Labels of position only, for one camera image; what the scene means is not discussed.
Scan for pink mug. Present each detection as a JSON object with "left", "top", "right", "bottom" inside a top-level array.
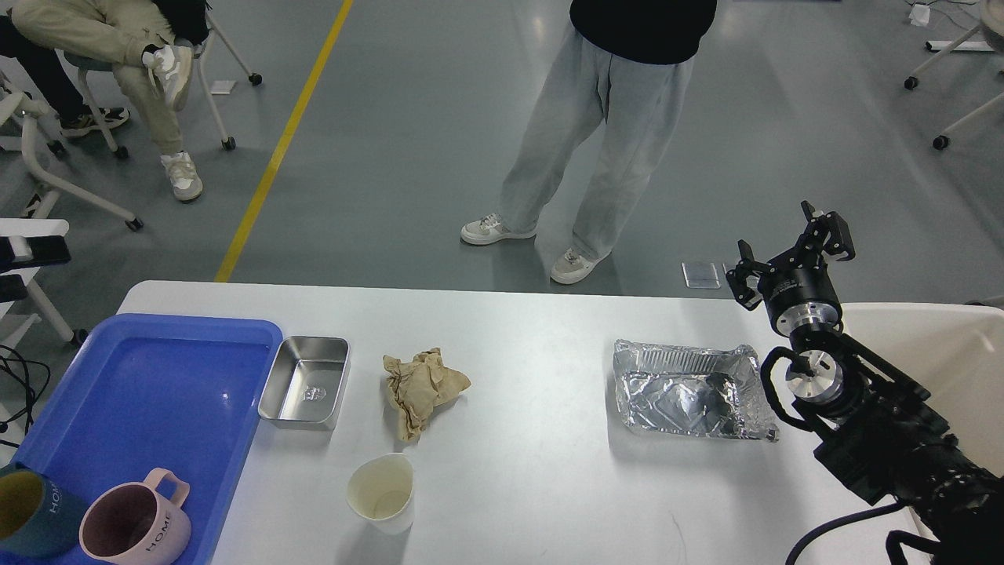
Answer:
[{"left": 78, "top": 468, "right": 191, "bottom": 564}]

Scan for standing person grey trousers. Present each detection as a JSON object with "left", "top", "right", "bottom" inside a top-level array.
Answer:
[{"left": 461, "top": 1, "right": 718, "bottom": 285}]

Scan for dark blue mug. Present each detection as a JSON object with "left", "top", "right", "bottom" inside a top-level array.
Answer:
[{"left": 1, "top": 462, "right": 89, "bottom": 559}]

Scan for white chair base right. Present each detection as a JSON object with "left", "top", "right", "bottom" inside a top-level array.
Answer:
[{"left": 904, "top": 0, "right": 1004, "bottom": 151}]

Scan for white side table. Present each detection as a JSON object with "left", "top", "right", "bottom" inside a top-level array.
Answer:
[{"left": 1, "top": 218, "right": 89, "bottom": 349}]

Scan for white rolling chair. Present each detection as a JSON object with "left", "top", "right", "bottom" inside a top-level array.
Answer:
[{"left": 59, "top": 8, "right": 263, "bottom": 162}]

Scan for clear floor plate left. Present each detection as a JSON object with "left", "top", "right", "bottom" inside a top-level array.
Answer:
[{"left": 682, "top": 261, "right": 722, "bottom": 290}]

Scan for blue plastic tray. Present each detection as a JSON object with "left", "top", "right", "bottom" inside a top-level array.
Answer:
[{"left": 12, "top": 314, "right": 283, "bottom": 564}]

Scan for white chair frame left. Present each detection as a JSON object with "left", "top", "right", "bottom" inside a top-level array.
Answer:
[{"left": 0, "top": 75, "right": 144, "bottom": 233}]

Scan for white plastic bin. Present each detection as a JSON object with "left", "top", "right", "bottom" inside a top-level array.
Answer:
[{"left": 843, "top": 303, "right": 1003, "bottom": 476}]

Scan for seated person beige clothes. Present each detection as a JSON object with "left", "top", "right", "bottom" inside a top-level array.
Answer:
[{"left": 11, "top": 1, "right": 209, "bottom": 202}]

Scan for stainless steel rectangular container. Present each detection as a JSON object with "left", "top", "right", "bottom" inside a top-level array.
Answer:
[{"left": 258, "top": 336, "right": 349, "bottom": 432}]

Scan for aluminium foil tray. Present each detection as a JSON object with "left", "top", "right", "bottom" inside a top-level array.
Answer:
[{"left": 613, "top": 340, "right": 780, "bottom": 443}]

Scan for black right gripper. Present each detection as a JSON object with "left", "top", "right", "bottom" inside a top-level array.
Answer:
[{"left": 726, "top": 201, "right": 856, "bottom": 337}]

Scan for crumpled brown paper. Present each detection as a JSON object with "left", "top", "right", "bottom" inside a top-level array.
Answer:
[{"left": 381, "top": 348, "right": 472, "bottom": 443}]

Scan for white paper cup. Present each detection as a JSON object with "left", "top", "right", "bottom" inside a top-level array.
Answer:
[{"left": 347, "top": 453, "right": 415, "bottom": 535}]

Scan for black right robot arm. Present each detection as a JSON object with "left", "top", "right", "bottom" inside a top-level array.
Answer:
[{"left": 726, "top": 201, "right": 1003, "bottom": 564}]

